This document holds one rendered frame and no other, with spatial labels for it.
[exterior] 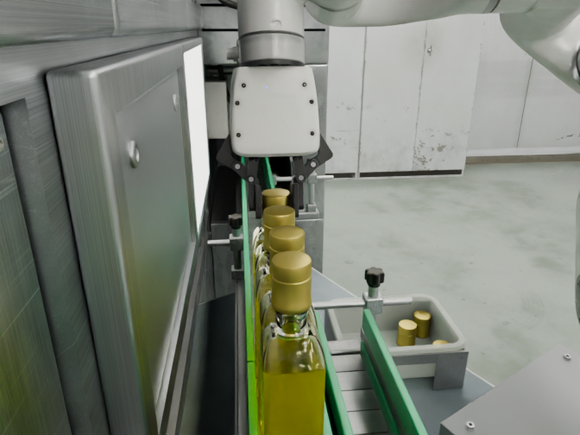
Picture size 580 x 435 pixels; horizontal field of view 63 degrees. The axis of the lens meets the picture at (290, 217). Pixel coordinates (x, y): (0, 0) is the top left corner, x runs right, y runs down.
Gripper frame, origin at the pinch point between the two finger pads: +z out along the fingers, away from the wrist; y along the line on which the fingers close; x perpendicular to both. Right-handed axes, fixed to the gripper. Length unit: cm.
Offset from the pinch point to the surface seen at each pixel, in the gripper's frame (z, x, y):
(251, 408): 21.5, -8.0, -3.8
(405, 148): -13, 377, 144
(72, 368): 8.6, -25.0, -15.4
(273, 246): 3.3, -12.1, -1.2
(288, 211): 0.7, -6.6, 0.9
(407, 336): 29.0, 28.3, 25.9
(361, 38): -105, 352, 97
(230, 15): -45, 83, -6
